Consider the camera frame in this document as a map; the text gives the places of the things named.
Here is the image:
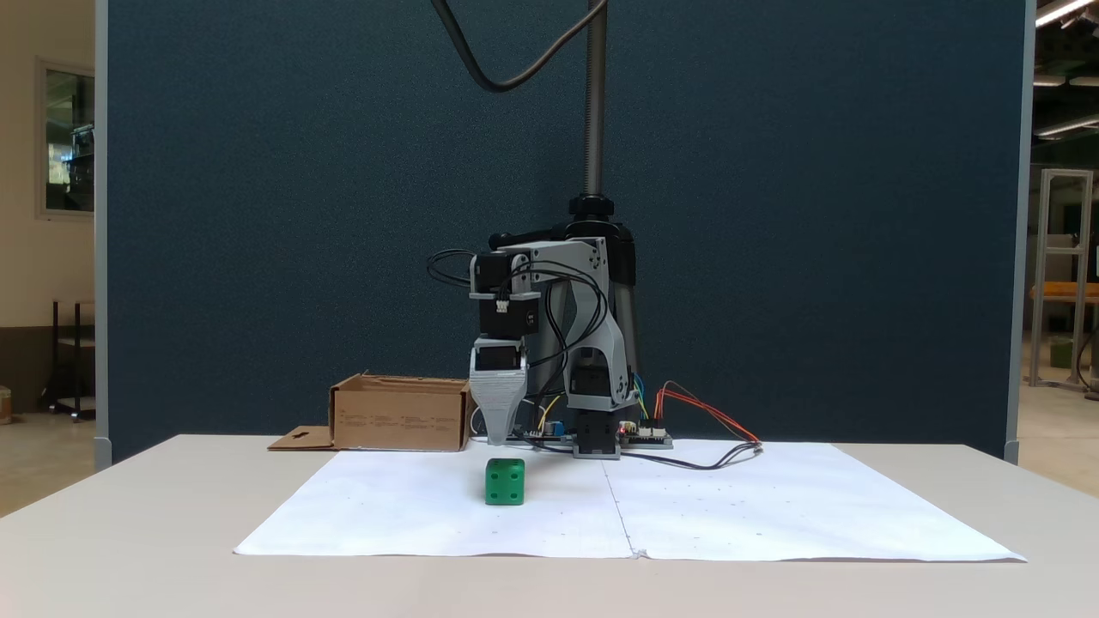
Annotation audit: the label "wall window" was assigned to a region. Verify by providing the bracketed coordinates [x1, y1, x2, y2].
[35, 58, 96, 221]

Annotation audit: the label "green dice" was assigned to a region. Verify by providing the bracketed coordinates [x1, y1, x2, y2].
[485, 458, 525, 506]

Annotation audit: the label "circuit board with blue parts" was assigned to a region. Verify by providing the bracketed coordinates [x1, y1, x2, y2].
[512, 419, 573, 445]

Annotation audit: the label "dark blue partition panel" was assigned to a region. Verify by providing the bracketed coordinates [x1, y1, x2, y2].
[94, 0, 1036, 469]

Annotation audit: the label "orange bench top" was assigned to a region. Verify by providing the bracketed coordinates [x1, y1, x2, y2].
[1030, 282, 1099, 302]

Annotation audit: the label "aluminium profile frame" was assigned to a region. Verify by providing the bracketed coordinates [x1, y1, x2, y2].
[1027, 168, 1096, 392]

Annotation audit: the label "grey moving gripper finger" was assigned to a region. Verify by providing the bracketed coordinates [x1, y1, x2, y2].
[470, 372, 527, 446]

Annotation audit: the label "black shelf rack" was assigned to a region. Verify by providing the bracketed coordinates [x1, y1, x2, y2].
[46, 298, 97, 422]

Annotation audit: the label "circuit board with white connectors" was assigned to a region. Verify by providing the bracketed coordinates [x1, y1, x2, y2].
[620, 421, 674, 450]

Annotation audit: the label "brown cardboard box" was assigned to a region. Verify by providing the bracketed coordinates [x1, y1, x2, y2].
[268, 373, 477, 452]

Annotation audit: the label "orange and red wires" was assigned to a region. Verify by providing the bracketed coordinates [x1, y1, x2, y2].
[654, 382, 763, 447]

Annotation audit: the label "thin black motor wire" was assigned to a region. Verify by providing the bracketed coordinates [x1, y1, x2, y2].
[427, 249, 478, 289]

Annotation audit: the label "white paper sheet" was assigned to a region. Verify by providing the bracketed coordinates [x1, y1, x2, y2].
[234, 448, 637, 560]
[603, 439, 1028, 564]

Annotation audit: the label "thick black hanging cable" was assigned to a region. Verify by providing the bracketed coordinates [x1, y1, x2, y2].
[429, 0, 609, 94]

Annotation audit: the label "black cable on table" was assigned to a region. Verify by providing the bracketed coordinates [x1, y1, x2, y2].
[622, 441, 764, 471]

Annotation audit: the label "black camera tripod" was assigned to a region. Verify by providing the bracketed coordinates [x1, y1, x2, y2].
[488, 0, 641, 404]

